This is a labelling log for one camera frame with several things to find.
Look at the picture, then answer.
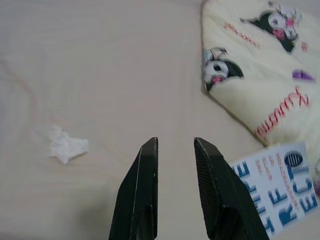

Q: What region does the white blue paperback book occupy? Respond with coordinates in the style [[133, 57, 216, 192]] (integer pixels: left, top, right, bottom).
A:
[[228, 141, 315, 240]]

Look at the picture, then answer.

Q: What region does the cream cartoon print blanket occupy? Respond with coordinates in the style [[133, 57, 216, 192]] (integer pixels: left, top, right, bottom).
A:
[[201, 0, 320, 148]]

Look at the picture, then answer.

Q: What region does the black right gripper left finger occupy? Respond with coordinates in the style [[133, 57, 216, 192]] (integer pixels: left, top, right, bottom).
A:
[[108, 136, 159, 240]]

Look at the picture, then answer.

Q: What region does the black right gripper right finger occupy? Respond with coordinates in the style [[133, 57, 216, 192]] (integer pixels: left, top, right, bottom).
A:
[[194, 136, 270, 240]]

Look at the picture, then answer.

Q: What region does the crumpled white tissue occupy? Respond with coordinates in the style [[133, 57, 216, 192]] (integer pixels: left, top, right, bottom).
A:
[[48, 124, 89, 165]]

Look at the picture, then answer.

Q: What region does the bed with cream sheet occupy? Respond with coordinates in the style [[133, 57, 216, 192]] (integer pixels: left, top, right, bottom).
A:
[[0, 0, 320, 240]]

